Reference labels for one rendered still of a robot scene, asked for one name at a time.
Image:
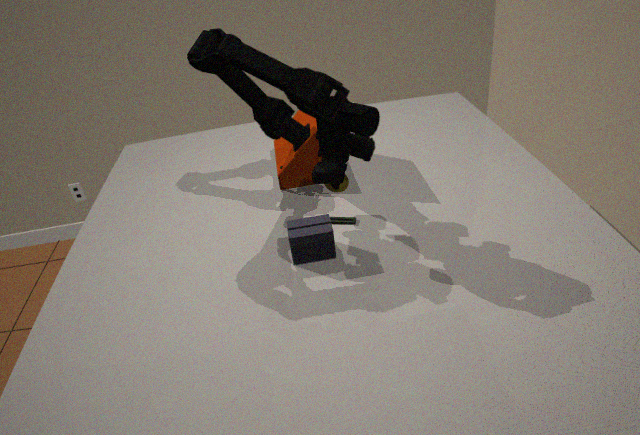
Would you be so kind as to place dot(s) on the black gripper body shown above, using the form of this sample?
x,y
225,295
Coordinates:
x,y
331,170

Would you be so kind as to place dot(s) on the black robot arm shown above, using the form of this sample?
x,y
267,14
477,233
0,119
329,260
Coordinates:
x,y
227,57

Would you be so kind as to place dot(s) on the gold coin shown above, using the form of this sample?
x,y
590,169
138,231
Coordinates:
x,y
342,186

